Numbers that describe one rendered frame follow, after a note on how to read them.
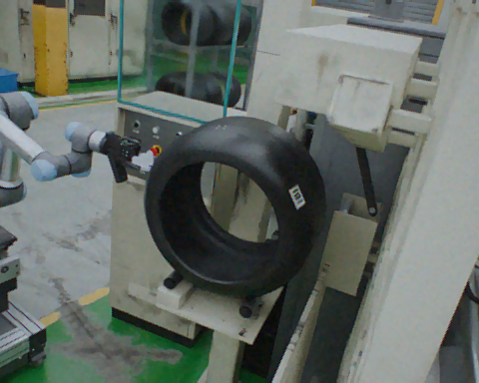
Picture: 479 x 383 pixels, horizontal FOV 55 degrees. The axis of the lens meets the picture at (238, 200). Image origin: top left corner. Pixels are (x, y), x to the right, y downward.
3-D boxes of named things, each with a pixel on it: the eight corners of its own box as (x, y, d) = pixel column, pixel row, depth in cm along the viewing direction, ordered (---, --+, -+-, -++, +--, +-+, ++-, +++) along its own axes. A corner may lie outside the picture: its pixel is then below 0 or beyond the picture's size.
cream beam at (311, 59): (327, 72, 148) (338, 23, 142) (407, 88, 141) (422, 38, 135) (267, 103, 96) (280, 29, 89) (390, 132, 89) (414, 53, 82)
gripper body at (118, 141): (131, 146, 153) (101, 134, 155) (128, 169, 156) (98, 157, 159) (144, 140, 159) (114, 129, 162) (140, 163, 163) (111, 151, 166)
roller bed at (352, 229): (326, 258, 187) (343, 191, 175) (362, 269, 183) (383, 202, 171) (315, 282, 170) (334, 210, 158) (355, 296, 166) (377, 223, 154)
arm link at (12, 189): (-21, 200, 202) (-12, 88, 174) (11, 191, 214) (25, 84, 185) (-4, 215, 198) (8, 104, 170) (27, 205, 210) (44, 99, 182)
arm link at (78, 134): (77, 139, 170) (78, 117, 166) (101, 149, 168) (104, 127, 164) (61, 145, 163) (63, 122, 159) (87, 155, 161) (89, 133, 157)
